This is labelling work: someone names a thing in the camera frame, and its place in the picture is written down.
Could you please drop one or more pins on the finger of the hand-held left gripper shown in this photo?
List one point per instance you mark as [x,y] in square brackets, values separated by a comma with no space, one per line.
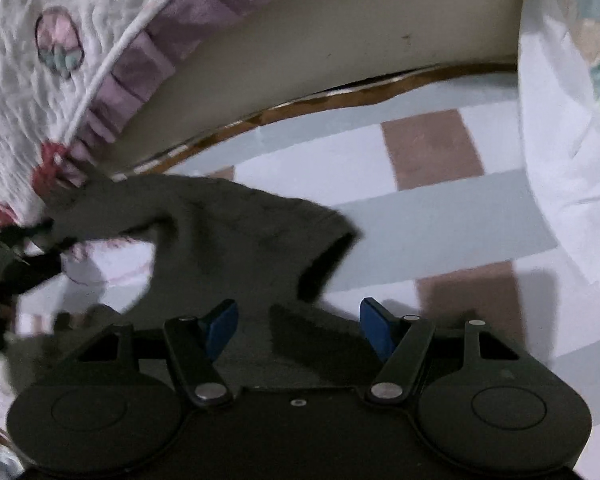
[35,262]

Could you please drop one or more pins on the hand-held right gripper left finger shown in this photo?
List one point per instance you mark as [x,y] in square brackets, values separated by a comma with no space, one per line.
[220,330]

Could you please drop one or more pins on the bear printed quilt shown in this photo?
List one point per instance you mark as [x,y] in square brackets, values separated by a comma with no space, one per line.
[20,85]

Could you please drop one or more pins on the checkered floor mat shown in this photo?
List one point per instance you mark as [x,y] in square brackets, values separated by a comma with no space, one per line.
[330,160]

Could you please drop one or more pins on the dark green sweater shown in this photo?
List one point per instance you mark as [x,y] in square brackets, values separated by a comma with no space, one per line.
[220,240]

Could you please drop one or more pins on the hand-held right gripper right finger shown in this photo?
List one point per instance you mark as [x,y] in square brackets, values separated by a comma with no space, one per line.
[377,330]

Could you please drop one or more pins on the cream bed base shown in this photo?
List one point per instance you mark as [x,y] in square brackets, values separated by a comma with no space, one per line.
[330,25]

